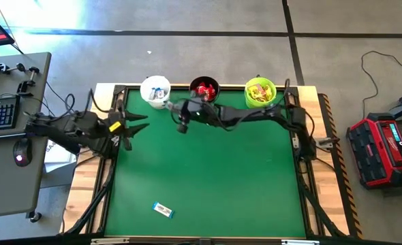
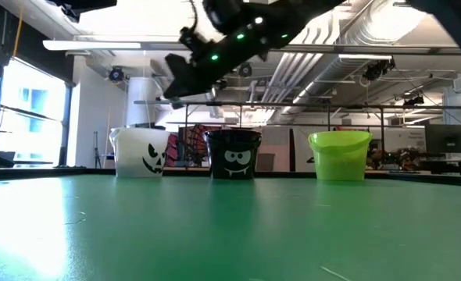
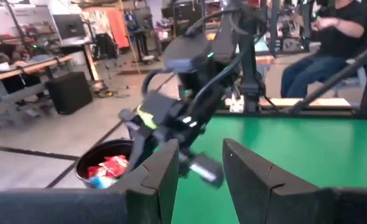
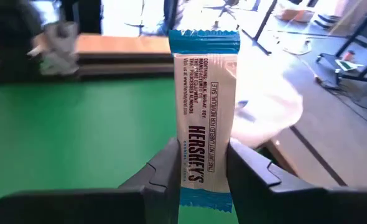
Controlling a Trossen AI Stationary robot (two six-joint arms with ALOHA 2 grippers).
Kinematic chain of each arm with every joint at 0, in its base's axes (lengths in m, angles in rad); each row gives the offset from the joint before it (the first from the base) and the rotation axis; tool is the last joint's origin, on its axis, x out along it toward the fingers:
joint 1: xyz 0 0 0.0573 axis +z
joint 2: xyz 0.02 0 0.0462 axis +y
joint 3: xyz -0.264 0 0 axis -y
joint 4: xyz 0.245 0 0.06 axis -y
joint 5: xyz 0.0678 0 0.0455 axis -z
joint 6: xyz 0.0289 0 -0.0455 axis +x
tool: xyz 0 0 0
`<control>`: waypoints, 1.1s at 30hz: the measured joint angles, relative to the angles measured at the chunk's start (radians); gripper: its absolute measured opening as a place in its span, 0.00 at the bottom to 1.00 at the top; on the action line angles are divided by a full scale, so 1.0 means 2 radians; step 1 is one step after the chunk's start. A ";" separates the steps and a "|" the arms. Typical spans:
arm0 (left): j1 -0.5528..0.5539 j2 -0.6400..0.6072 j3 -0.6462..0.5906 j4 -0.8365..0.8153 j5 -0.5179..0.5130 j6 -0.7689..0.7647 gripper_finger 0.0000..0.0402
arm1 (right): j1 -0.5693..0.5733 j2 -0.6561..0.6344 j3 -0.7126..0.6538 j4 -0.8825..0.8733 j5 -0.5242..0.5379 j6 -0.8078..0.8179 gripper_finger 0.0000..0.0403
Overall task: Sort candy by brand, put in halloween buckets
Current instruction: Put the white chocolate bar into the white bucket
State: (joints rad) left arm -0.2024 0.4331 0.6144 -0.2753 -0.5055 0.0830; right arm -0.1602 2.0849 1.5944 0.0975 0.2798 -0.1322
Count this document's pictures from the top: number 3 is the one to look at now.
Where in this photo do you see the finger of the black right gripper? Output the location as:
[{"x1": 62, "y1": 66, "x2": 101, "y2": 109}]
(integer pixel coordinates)
[
  {"x1": 128, "y1": 132, "x2": 156, "y2": 175},
  {"x1": 177, "y1": 147, "x2": 200, "y2": 177}
]

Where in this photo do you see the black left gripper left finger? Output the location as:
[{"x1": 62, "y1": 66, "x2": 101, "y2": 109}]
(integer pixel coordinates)
[{"x1": 0, "y1": 139, "x2": 180, "y2": 224}]

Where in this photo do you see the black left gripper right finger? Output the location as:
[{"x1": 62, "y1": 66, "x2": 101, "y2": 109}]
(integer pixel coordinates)
[{"x1": 222, "y1": 138, "x2": 367, "y2": 224}]

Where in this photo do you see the black monster face bucket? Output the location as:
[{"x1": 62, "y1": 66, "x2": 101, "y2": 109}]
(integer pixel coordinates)
[{"x1": 74, "y1": 139, "x2": 134, "y2": 190}]

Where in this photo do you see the black cabinet box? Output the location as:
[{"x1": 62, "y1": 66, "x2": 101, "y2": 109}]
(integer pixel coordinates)
[{"x1": 45, "y1": 71, "x2": 94, "y2": 115}]

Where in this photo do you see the black office chair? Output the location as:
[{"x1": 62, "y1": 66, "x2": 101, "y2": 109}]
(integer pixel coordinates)
[{"x1": 95, "y1": 32, "x2": 119, "y2": 60}]

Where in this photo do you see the orange panel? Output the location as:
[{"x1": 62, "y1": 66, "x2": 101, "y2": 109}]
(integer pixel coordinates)
[{"x1": 107, "y1": 7, "x2": 131, "y2": 50}]

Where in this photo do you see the blue-legged wooden table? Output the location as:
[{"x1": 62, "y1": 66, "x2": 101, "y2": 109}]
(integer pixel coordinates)
[{"x1": 254, "y1": 37, "x2": 276, "y2": 78}]

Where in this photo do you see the black desk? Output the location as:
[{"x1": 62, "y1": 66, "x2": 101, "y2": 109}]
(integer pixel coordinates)
[{"x1": 58, "y1": 39, "x2": 101, "y2": 82}]

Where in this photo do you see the wooden top workbench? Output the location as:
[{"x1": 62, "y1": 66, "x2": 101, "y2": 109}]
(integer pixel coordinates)
[{"x1": 0, "y1": 55, "x2": 75, "y2": 125}]

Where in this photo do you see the black computer monitor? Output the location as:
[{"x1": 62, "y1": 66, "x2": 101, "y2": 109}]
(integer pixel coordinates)
[{"x1": 52, "y1": 14, "x2": 86, "y2": 40}]

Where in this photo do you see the white chair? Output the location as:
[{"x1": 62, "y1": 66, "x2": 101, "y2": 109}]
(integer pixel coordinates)
[{"x1": 332, "y1": 58, "x2": 367, "y2": 97}]

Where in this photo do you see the white metal bracket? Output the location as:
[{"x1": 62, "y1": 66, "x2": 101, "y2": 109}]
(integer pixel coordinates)
[{"x1": 229, "y1": 96, "x2": 245, "y2": 113}]

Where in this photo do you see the yellow hanging cable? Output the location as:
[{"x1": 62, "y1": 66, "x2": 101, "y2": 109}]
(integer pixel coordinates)
[{"x1": 119, "y1": 0, "x2": 142, "y2": 75}]

